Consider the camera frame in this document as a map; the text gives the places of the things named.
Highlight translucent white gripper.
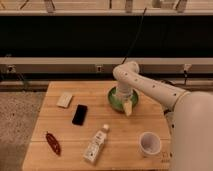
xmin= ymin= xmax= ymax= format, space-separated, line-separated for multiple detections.
xmin=116 ymin=89 xmax=133 ymax=117

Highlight green ceramic bowl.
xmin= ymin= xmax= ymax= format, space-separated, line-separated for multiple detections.
xmin=108 ymin=87 xmax=139 ymax=113

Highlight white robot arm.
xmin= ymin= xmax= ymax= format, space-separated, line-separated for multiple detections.
xmin=113 ymin=61 xmax=213 ymax=171

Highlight black smartphone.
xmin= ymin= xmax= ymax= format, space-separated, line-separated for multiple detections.
xmin=72 ymin=105 xmax=87 ymax=126

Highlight white paper cup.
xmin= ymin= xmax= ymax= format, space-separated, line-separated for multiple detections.
xmin=139 ymin=132 xmax=162 ymax=157

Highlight white plastic bottle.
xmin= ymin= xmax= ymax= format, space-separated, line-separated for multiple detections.
xmin=83 ymin=124 xmax=109 ymax=164

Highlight wooden shelf top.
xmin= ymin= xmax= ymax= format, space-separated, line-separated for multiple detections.
xmin=0 ymin=0 xmax=213 ymax=16

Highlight black hanging cable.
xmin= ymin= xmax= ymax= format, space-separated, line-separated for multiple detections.
xmin=120 ymin=7 xmax=148 ymax=65

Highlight grey metal rail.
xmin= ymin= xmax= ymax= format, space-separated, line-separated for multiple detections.
xmin=0 ymin=57 xmax=213 ymax=74

